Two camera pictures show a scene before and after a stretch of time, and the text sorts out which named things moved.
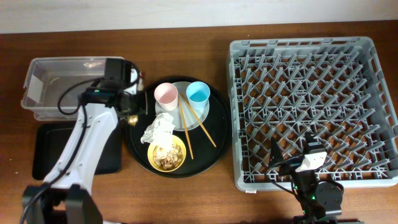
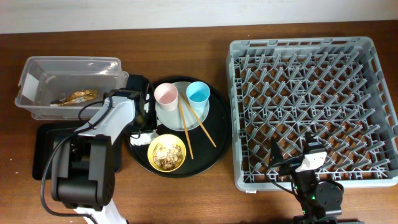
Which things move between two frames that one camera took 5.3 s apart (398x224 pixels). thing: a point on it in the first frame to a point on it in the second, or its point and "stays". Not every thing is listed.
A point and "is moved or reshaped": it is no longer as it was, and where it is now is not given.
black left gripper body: [139, 104] to [147, 122]
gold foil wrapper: [133, 119] is moved or reshaped
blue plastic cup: [198, 93] stays
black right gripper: [288, 168] stays
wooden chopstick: [185, 129] stays
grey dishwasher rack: [334, 88] stays
